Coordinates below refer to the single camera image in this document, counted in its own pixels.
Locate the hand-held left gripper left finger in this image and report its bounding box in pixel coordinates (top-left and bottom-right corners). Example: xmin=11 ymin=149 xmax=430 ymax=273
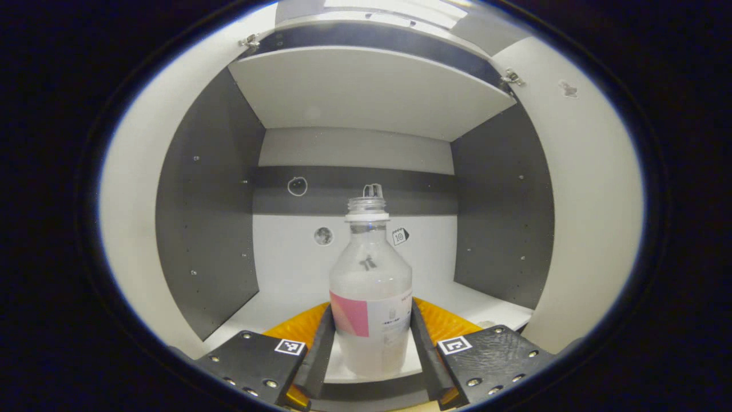
xmin=192 ymin=302 xmax=335 ymax=410

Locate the white cabinet drawer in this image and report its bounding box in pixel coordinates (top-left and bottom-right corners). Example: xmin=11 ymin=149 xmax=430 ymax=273
xmin=276 ymin=0 xmax=492 ymax=52

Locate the clear plastic bottle pink label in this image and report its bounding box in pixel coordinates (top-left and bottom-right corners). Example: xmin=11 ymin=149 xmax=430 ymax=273
xmin=329 ymin=196 xmax=413 ymax=378

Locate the grey white cabinet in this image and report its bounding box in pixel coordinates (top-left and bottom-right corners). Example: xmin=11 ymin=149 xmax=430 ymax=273
xmin=154 ymin=6 xmax=555 ymax=401

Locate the metal drawer handle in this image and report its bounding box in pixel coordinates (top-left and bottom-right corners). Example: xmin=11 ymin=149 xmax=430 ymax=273
xmin=366 ymin=13 xmax=415 ymax=27

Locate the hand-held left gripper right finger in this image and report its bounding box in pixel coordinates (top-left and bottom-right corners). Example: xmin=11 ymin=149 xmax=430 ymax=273
xmin=411 ymin=298 xmax=558 ymax=410

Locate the white cabinet door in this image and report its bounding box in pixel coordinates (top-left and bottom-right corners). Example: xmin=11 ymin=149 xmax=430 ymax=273
xmin=492 ymin=37 xmax=646 ymax=355
xmin=98 ymin=34 xmax=269 ymax=361

